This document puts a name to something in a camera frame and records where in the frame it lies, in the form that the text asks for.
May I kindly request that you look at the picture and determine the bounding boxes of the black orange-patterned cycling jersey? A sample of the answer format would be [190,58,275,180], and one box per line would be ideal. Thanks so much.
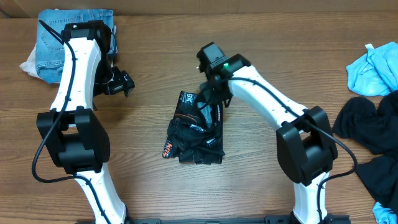
[162,91,225,165]

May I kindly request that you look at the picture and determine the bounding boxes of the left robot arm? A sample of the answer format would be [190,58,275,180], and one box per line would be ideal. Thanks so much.
[32,20,135,223]

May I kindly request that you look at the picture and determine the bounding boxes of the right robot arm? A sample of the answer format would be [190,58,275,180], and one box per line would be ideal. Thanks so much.
[195,42,338,223]

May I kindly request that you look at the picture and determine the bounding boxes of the folded blue denim jeans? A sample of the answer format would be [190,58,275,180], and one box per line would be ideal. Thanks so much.
[35,9,114,84]

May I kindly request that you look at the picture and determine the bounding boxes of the folded white cloth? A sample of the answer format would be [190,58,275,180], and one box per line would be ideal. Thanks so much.
[19,26,118,78]

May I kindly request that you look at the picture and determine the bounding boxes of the light blue t-shirt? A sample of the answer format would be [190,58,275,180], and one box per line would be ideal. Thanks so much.
[346,42,397,96]

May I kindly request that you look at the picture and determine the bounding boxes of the plain black garment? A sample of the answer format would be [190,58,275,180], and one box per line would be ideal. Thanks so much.
[333,91,397,213]

